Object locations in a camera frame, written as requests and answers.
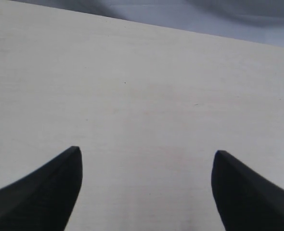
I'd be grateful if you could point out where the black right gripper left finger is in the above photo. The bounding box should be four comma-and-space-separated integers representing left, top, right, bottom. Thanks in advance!
0, 146, 83, 231

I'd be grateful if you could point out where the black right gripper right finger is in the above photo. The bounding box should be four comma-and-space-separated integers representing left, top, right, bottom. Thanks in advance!
211, 150, 284, 231

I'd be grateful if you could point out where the white backdrop cloth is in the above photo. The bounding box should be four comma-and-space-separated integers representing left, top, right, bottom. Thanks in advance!
9, 0, 284, 50

